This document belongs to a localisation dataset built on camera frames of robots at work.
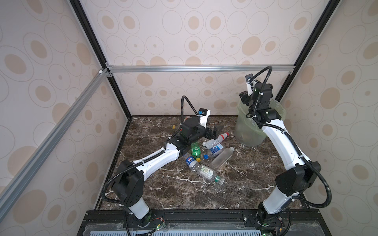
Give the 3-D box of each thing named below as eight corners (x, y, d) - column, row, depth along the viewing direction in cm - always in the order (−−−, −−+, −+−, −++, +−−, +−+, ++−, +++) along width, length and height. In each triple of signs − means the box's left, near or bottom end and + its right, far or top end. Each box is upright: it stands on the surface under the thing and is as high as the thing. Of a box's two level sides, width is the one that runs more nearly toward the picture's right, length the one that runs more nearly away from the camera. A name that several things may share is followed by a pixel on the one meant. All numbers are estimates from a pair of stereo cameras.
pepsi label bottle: (194, 172, 91) (194, 169, 87) (185, 163, 95) (184, 159, 91) (200, 167, 93) (200, 163, 90) (190, 158, 97) (190, 154, 94)
